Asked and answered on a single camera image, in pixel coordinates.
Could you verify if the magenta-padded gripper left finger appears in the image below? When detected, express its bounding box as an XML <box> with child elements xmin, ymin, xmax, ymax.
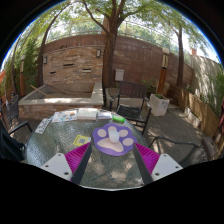
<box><xmin>40</xmin><ymin>142</ymin><xmax>93</xmax><ymax>185</ymax></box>

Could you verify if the slim straight tree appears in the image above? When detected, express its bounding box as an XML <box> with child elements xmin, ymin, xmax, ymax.
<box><xmin>175</xmin><ymin>26</ymin><xmax>185</xmax><ymax>88</ymax></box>

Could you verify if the small white packet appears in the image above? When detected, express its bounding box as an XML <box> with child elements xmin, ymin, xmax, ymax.
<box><xmin>97</xmin><ymin>111</ymin><xmax>113</xmax><ymax>120</ymax></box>

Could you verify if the yellow square card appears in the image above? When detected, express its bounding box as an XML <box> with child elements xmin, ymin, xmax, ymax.
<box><xmin>72</xmin><ymin>134</ymin><xmax>92</xmax><ymax>148</ymax></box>

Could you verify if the grey wall box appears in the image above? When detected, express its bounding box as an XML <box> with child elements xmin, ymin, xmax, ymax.
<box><xmin>114</xmin><ymin>68</ymin><xmax>125</xmax><ymax>82</ymax></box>

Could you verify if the stone water basin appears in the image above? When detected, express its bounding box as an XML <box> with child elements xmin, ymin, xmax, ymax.
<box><xmin>18</xmin><ymin>81</ymin><xmax>105</xmax><ymax>121</ymax></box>

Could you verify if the white book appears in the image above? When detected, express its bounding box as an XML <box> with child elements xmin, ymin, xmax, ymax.
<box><xmin>76</xmin><ymin>107</ymin><xmax>99</xmax><ymax>121</ymax></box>

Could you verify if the wooden stick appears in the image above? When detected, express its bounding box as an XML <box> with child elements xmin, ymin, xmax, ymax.
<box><xmin>29</xmin><ymin>84</ymin><xmax>49</xmax><ymax>98</ymax></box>

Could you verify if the purple paw-print mouse pad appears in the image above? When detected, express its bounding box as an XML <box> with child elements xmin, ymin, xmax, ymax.
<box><xmin>91</xmin><ymin>122</ymin><xmax>138</xmax><ymax>157</ymax></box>

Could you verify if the colourful picture sheet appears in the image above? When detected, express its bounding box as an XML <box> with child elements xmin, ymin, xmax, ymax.
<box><xmin>51</xmin><ymin>109</ymin><xmax>78</xmax><ymax>123</ymax></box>

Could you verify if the black metal armchair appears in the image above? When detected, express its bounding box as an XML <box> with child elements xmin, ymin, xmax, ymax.
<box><xmin>148</xmin><ymin>135</ymin><xmax>214</xmax><ymax>166</ymax></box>
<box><xmin>0</xmin><ymin>121</ymin><xmax>33</xmax><ymax>161</ymax></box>

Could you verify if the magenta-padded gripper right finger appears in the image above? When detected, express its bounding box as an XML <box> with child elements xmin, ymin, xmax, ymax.
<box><xmin>132</xmin><ymin>142</ymin><xmax>184</xmax><ymax>186</ymax></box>

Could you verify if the small green object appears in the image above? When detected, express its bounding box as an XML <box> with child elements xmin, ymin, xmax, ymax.
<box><xmin>112</xmin><ymin>114</ymin><xmax>126</xmax><ymax>124</ymax></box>

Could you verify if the dark wooden-slat chair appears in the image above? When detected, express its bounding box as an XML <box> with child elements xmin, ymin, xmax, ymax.
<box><xmin>109</xmin><ymin>80</ymin><xmax>153</xmax><ymax>134</ymax></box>

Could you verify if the white planter box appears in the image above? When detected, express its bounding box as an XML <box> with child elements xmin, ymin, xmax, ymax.
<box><xmin>148</xmin><ymin>93</ymin><xmax>171</xmax><ymax>117</ymax></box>

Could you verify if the leaning slim tree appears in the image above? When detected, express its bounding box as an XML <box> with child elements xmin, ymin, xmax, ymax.
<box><xmin>35</xmin><ymin>19</ymin><xmax>58</xmax><ymax>88</ymax></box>

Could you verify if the wooden lamp post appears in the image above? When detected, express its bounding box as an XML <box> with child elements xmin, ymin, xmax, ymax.
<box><xmin>157</xmin><ymin>47</ymin><xmax>170</xmax><ymax>94</ymax></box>
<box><xmin>19</xmin><ymin>54</ymin><xmax>27</xmax><ymax>98</ymax></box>

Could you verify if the long wooden planter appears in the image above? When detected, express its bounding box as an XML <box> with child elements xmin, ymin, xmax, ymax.
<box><xmin>166</xmin><ymin>84</ymin><xmax>221</xmax><ymax>138</ymax></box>

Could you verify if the white license plate sign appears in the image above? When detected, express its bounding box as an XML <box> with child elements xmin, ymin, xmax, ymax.
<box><xmin>34</xmin><ymin>117</ymin><xmax>53</xmax><ymax>135</ymax></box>

